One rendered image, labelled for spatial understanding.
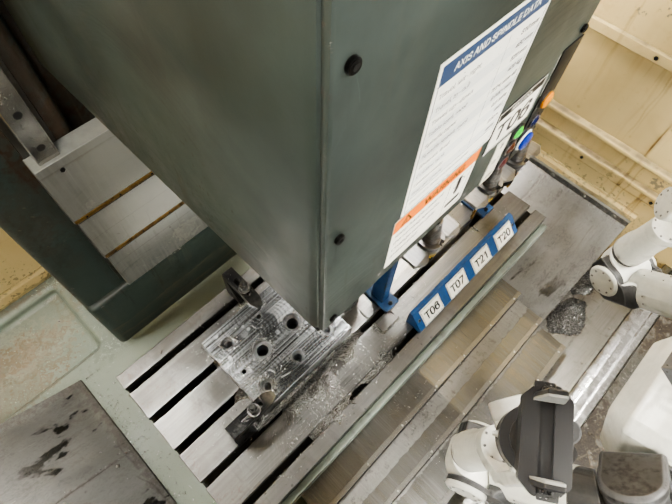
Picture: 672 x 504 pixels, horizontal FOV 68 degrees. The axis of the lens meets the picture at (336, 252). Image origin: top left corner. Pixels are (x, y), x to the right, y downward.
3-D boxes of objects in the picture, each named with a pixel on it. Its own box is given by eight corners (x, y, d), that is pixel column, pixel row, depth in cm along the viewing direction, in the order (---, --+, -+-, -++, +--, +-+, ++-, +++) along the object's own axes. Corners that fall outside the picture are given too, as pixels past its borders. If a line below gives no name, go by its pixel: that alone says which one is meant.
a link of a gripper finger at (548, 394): (541, 394, 51) (533, 399, 57) (575, 400, 50) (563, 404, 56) (542, 379, 52) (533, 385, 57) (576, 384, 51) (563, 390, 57)
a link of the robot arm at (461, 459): (483, 405, 85) (445, 420, 102) (465, 464, 80) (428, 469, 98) (540, 434, 84) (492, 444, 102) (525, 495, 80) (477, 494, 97)
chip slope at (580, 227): (590, 260, 178) (631, 221, 155) (473, 401, 152) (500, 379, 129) (403, 125, 206) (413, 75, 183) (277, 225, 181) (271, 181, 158)
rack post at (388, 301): (399, 301, 137) (418, 248, 111) (386, 314, 135) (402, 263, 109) (372, 278, 140) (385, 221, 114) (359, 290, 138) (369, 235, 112)
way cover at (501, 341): (563, 346, 162) (586, 329, 148) (377, 583, 129) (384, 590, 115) (488, 286, 171) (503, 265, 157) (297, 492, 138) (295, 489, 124)
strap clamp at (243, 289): (268, 315, 134) (263, 292, 121) (259, 324, 133) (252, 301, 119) (236, 284, 138) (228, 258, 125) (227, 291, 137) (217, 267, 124)
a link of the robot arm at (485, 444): (505, 420, 71) (469, 430, 83) (529, 487, 67) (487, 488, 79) (545, 410, 72) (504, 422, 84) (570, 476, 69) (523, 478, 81)
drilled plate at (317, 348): (350, 334, 128) (351, 327, 123) (265, 416, 117) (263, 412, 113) (289, 276, 135) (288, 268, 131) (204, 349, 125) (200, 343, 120)
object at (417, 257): (433, 257, 109) (434, 256, 108) (417, 273, 107) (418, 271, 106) (409, 238, 111) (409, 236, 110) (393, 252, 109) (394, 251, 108)
